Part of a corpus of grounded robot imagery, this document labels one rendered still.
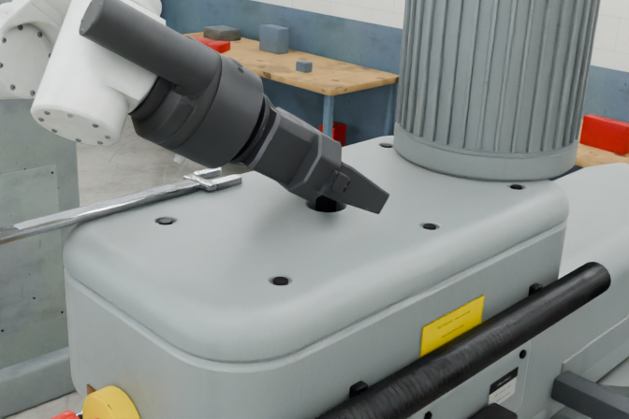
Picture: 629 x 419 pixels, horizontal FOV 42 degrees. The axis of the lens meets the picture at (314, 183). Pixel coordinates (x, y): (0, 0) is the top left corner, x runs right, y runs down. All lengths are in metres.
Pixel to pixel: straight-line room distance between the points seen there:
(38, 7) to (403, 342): 0.39
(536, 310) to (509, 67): 0.23
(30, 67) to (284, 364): 0.31
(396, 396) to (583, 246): 0.48
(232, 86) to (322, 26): 6.01
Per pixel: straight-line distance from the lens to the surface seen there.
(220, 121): 0.63
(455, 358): 0.70
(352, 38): 6.43
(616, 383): 1.19
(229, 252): 0.65
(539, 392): 1.00
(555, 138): 0.87
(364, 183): 0.69
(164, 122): 0.63
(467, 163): 0.84
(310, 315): 0.58
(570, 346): 1.03
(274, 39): 6.59
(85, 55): 0.61
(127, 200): 0.74
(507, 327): 0.76
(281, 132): 0.66
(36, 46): 0.71
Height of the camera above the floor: 2.17
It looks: 20 degrees down
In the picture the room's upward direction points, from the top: 3 degrees clockwise
